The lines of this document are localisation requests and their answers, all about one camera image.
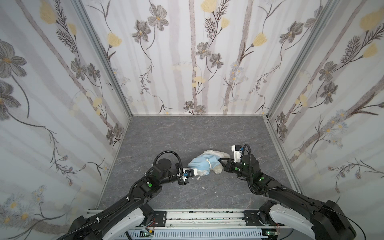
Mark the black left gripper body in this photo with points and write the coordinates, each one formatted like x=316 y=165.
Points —
x=181 y=177

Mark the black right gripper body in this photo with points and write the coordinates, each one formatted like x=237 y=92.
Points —
x=233 y=165

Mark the white plush teddy bear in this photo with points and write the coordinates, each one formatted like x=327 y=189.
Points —
x=220 y=154

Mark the light blue fleece hoodie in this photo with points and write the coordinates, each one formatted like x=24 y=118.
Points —
x=206 y=163

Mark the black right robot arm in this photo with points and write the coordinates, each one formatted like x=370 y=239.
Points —
x=316 y=219

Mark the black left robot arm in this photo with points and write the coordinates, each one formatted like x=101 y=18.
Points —
x=140 y=193

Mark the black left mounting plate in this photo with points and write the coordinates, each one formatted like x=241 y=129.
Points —
x=158 y=219

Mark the black mounting plate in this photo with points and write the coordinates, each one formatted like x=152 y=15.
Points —
x=158 y=219
x=255 y=218

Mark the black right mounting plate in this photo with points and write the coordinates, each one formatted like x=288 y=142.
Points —
x=255 y=218

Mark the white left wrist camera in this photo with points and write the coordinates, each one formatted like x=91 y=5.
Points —
x=188 y=173

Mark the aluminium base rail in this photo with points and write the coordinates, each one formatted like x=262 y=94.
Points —
x=190 y=219

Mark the white slotted cable duct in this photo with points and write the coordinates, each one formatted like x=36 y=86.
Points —
x=199 y=234

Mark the aluminium corner post left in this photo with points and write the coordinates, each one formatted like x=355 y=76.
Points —
x=101 y=53

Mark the aluminium corner post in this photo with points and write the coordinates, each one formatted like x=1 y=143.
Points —
x=315 y=33
x=101 y=53

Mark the aluminium corner post right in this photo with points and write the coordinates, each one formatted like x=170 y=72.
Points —
x=315 y=33

